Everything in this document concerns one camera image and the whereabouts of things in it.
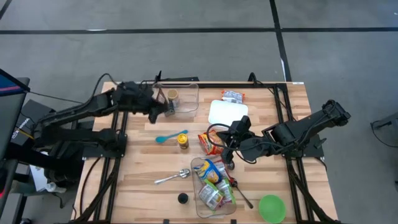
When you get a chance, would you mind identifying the small brown packet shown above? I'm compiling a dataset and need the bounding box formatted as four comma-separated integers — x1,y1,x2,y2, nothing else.
156,88,169,106

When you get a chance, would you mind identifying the white plastic lid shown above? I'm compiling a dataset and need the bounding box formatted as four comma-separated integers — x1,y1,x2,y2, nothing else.
207,100,249,127

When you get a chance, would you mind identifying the teal plastic spoon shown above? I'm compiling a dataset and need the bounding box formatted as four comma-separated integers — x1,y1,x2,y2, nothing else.
155,129,189,145

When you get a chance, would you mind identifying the silver metal spoon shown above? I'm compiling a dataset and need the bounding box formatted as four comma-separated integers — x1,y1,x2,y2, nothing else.
153,169,190,185

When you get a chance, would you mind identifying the black computer monitor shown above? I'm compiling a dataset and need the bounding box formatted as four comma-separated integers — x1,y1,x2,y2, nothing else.
0,68,31,161

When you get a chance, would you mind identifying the black aluminium rig frame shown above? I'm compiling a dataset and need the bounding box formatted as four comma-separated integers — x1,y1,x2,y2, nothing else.
71,81,343,224

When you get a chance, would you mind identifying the orange red ramen packet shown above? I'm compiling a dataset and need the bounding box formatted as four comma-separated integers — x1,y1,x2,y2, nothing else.
198,129,225,156

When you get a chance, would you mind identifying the green plastic bowl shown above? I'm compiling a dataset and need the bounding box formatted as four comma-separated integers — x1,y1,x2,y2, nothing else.
258,194,287,224

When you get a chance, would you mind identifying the black cardboard box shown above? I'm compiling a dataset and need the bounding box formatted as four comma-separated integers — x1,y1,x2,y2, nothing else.
11,99,47,147

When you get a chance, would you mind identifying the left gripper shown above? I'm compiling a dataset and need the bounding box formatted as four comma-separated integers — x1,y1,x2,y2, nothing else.
136,90,170,124

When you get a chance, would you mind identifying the white paper sheet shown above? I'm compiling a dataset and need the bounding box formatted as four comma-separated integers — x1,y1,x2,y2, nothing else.
29,164,58,193

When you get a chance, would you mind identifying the silver orange ramen packet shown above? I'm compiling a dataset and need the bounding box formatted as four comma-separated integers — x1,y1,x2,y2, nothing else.
221,90,246,105

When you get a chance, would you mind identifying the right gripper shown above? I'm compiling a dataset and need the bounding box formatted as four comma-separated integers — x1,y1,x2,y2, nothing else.
216,115,259,170

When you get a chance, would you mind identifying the blue silver snack packet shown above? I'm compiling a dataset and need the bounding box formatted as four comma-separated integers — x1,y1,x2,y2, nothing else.
214,159,233,182

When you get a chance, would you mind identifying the long black table bracket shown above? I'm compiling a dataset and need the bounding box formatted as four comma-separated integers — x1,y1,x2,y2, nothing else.
154,70,200,83

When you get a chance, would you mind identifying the yellow green ramen packet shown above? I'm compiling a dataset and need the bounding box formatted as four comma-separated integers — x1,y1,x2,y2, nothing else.
198,179,225,212
217,177,236,205

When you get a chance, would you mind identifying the black floor cable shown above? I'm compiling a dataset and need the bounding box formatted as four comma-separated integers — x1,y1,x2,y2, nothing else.
29,90,83,105

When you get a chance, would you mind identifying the brown lid glass jar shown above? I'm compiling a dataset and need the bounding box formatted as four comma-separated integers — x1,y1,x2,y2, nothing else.
167,89,180,109

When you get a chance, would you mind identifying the yellow snack packet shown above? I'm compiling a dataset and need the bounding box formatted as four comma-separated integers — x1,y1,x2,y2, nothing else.
193,158,223,185

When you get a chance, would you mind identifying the yellow lid spice jar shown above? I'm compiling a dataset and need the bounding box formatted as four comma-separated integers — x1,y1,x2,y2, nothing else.
177,133,190,151

